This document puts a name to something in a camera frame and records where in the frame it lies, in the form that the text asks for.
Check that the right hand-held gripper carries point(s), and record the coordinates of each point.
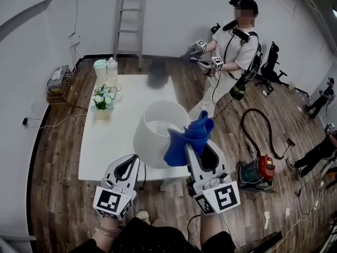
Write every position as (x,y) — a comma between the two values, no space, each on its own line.
(223,196)

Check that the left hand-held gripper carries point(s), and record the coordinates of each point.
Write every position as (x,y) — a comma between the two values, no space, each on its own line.
(110,200)

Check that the blue cloth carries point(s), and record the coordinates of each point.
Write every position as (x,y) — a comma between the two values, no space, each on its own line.
(181,149)

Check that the white lamp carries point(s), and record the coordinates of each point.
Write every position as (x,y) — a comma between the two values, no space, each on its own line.
(150,144)

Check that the person's right forearm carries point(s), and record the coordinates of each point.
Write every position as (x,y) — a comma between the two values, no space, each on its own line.
(212,225)

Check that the person's left forearm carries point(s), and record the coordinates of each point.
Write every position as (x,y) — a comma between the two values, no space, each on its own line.
(106,232)

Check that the person's beige shoe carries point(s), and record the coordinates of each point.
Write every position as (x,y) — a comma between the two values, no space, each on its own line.
(143,216)

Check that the red and green vacuum cleaner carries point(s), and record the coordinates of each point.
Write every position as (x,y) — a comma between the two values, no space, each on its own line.
(259,173)

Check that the potted white and blue flowers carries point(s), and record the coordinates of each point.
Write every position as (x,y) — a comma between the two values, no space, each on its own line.
(103,101)

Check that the person's black clothing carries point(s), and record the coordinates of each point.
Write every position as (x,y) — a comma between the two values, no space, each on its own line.
(158,238)

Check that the clear glass cup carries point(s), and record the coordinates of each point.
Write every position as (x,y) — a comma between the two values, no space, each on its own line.
(117,88)

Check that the dark round bin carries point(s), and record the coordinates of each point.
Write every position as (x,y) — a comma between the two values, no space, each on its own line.
(157,74)

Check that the white container with mint lid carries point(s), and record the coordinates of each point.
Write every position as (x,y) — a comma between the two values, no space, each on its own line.
(100,71)

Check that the clear plastic bottle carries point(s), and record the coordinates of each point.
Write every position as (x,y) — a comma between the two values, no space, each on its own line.
(111,68)

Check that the stack of boxes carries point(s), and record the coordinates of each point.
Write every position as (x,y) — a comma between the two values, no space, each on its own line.
(58,87)

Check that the black power adapter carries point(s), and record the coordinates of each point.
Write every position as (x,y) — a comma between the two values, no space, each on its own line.
(25,121)

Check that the black office chair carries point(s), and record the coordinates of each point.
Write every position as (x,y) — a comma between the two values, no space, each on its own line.
(271,67)

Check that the grey metal ladder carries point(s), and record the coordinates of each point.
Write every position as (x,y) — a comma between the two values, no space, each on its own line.
(130,22)

